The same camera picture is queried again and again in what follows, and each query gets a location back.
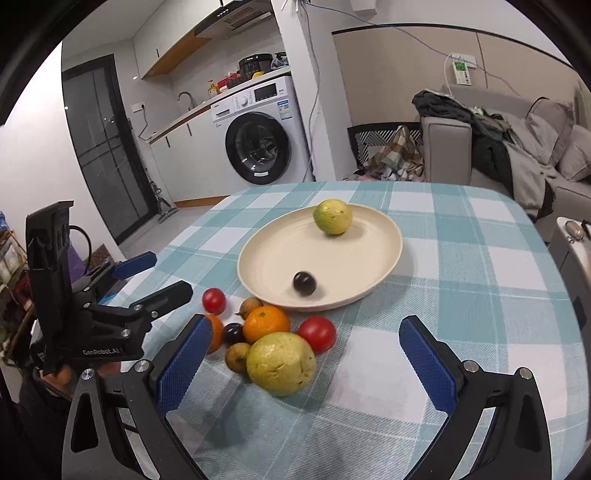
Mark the dark purple plum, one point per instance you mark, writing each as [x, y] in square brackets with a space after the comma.
[233, 333]
[304, 283]

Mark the black rice cooker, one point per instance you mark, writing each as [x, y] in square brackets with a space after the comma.
[255, 66]

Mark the small green-yellow guava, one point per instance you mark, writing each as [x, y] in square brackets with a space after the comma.
[332, 217]

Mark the small red tomato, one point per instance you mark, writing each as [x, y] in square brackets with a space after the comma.
[214, 300]

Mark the cream round plate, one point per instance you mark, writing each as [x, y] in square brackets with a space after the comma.
[286, 258]

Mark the person's left forearm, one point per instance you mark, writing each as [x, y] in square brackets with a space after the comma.
[37, 429]

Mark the red cherry tomato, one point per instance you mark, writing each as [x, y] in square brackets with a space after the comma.
[317, 334]

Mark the pile of dark clothes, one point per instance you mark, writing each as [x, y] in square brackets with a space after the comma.
[489, 152]

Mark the floor mop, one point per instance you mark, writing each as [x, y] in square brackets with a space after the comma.
[164, 207]

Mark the white kitchen counter cabinet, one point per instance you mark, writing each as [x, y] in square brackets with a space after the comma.
[194, 157]

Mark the cluttered shelf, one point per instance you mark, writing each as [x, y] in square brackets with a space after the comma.
[11, 277]

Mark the large yellow-green guava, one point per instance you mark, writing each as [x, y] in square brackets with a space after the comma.
[280, 364]

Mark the white wall socket box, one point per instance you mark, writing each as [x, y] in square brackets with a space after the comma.
[461, 69]

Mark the yellow soap bottle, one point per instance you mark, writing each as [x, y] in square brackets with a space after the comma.
[212, 89]

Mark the person's left hand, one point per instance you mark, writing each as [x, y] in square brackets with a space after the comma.
[60, 376]

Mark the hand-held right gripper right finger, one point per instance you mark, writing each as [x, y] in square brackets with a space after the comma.
[427, 369]

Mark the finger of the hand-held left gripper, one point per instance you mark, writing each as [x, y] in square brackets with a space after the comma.
[136, 265]
[168, 295]

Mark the white washing machine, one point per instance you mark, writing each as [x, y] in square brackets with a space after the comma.
[258, 143]

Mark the small brown round fruit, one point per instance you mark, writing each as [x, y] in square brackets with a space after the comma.
[251, 305]
[235, 357]

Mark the grey cushion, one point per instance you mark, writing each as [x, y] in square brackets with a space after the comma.
[577, 154]
[549, 124]

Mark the large orange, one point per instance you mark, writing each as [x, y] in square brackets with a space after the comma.
[266, 323]

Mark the small orange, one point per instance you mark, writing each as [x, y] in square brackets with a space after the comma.
[216, 334]

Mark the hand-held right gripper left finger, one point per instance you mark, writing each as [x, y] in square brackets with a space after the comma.
[180, 369]

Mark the white wall cabinet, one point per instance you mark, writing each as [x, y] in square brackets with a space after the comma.
[171, 50]

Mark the range hood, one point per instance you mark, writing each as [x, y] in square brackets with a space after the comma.
[235, 18]

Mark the metal faucet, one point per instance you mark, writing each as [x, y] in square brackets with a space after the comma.
[184, 97]

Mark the grey sofa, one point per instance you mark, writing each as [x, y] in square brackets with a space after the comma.
[448, 147]

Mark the dark glass door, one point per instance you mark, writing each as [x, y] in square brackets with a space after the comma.
[101, 152]

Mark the beige checked cloth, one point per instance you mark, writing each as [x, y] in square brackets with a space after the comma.
[397, 152]

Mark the white coffee table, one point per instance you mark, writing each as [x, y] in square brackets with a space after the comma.
[570, 258]

